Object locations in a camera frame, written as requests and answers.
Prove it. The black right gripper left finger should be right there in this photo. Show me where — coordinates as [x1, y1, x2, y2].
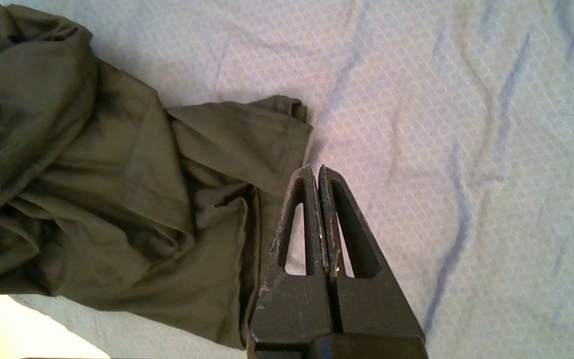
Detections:
[248, 166, 337, 357]

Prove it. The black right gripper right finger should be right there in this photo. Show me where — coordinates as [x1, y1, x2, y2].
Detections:
[319, 166, 425, 337]

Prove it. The black t-shirt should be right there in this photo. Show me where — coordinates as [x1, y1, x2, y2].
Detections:
[0, 0, 314, 350]

